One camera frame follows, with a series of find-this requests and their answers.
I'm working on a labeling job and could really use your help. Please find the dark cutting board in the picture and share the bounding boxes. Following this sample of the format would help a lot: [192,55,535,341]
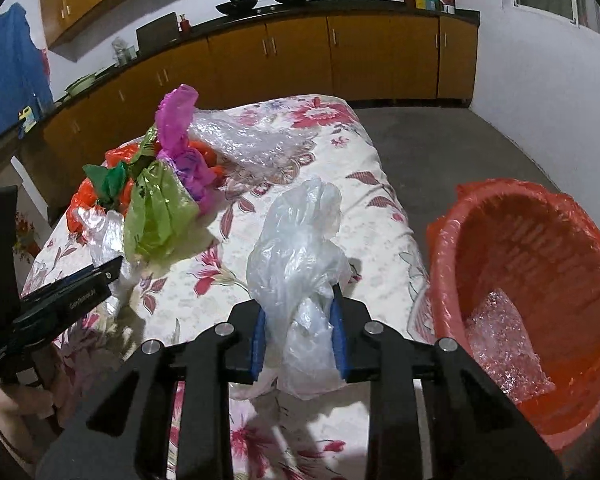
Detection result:
[136,12,180,56]

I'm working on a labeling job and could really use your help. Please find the wooden lower cabinets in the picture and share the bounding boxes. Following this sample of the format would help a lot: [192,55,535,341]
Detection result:
[16,10,481,214]

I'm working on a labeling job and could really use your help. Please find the person left hand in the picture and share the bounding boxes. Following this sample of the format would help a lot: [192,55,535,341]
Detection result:
[0,385,54,474]

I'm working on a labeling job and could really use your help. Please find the floral tablecloth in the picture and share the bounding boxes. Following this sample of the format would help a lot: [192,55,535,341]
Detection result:
[21,93,432,480]

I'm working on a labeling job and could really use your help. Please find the flower wall sticker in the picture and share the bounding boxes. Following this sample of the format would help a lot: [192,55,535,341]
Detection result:
[14,212,41,262]

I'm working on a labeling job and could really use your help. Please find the orange red plastic bag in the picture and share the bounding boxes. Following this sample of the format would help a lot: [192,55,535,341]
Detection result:
[66,143,140,235]

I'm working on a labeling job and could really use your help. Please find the red bottle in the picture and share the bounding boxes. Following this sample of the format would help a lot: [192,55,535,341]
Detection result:
[178,14,192,36]

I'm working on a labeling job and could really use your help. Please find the glass jars on counter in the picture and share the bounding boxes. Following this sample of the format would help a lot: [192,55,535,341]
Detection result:
[111,37,136,66]

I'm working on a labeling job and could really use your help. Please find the yellow detergent bottle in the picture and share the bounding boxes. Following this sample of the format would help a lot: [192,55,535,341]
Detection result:
[18,106,38,134]

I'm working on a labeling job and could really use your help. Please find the light green plastic bag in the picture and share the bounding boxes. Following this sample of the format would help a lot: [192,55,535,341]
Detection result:
[123,160,199,262]

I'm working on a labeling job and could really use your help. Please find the clear bubble wrap sheet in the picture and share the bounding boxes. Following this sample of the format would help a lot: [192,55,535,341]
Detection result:
[187,108,317,181]

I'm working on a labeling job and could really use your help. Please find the dark green plastic bag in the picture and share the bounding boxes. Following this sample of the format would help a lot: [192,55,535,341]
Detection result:
[76,126,160,216]

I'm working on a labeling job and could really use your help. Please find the white plastic bag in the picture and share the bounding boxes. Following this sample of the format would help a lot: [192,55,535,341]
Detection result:
[230,178,351,400]

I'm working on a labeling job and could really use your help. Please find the red plastic trash basket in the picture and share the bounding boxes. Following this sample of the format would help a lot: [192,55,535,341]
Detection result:
[427,179,600,451]

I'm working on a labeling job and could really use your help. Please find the blue hanging cloth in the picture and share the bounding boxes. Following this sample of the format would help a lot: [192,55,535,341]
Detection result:
[0,3,54,136]

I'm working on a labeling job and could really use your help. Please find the black wok left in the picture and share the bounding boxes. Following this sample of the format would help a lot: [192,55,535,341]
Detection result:
[215,0,259,16]

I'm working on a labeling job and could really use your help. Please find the green basin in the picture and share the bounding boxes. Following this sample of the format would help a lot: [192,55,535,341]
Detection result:
[66,73,96,98]

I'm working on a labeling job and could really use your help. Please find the magenta plastic bag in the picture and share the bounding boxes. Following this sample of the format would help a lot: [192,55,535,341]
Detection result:
[155,84,216,216]

